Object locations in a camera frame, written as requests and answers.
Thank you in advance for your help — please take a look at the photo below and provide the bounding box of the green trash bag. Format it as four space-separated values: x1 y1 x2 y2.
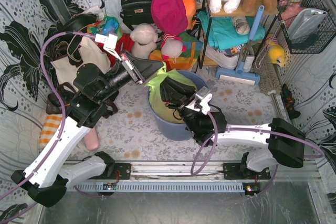
146 63 198 124

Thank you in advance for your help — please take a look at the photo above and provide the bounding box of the blue round trash bin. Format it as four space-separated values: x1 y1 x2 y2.
147 70 208 141

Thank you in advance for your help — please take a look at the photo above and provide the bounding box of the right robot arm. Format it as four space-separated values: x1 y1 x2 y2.
160 77 304 179

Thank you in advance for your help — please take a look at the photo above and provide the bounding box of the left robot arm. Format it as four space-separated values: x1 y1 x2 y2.
11 51 164 207

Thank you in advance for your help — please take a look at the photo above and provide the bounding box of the cream canvas tote bag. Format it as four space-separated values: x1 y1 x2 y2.
51 37 111 91

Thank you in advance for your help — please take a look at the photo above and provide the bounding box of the colourful printed bag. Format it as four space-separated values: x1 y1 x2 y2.
87 16 123 39

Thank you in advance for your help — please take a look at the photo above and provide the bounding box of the magenta cloth bag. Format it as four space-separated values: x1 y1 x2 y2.
151 0 188 35

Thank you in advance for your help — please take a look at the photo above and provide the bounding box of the brown patterned bag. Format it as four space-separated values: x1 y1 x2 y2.
46 82 119 119

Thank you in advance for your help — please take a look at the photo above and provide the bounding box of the red cloth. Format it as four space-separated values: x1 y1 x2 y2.
105 34 134 67

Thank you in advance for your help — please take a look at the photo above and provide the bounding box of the cream plush lamb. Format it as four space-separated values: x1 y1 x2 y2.
130 24 158 59

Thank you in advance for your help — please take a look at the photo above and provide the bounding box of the pink faced plush doll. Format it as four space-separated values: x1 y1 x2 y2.
161 33 186 60

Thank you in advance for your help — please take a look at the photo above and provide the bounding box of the rainbow striped cloth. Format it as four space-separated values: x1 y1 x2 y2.
149 32 203 71

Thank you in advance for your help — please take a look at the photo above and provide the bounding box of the black leather handbag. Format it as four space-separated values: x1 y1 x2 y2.
120 0 154 31

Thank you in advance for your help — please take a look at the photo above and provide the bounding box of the white sneaker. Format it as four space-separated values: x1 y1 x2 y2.
205 47 255 72

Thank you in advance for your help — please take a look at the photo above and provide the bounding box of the blue floor sweeper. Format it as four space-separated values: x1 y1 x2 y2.
215 5 265 85

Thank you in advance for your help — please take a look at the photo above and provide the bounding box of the black round hat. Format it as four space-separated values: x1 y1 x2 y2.
56 14 98 40

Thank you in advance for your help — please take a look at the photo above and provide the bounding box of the teal folded cloth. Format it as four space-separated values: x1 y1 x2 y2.
197 11 266 50

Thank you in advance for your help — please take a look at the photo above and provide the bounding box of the orange plush toy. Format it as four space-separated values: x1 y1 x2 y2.
182 0 196 30

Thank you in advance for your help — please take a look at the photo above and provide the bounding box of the orange white checked towel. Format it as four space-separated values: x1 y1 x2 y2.
38 114 62 148

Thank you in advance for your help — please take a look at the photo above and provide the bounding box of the black orange toy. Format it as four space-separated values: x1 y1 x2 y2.
280 83 301 120

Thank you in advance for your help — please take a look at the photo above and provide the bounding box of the grey patterned ball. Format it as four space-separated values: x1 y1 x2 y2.
232 16 250 35

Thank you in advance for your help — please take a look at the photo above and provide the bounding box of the yellow plush duck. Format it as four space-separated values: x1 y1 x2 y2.
266 37 286 67

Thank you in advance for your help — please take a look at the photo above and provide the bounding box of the silver foil pouch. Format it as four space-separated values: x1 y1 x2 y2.
287 8 328 40

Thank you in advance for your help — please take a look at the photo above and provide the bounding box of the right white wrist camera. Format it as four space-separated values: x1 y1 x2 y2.
186 87 213 115

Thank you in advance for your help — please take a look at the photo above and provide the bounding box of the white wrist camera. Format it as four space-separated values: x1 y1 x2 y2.
186 87 213 115
94 34 122 61

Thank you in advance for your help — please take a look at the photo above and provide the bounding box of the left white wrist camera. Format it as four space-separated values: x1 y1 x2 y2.
94 34 122 61

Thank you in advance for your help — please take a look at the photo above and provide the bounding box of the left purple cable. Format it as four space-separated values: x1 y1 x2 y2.
0 31 98 222

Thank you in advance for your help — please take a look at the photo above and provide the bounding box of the black wire basket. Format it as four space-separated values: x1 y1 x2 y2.
277 0 335 55

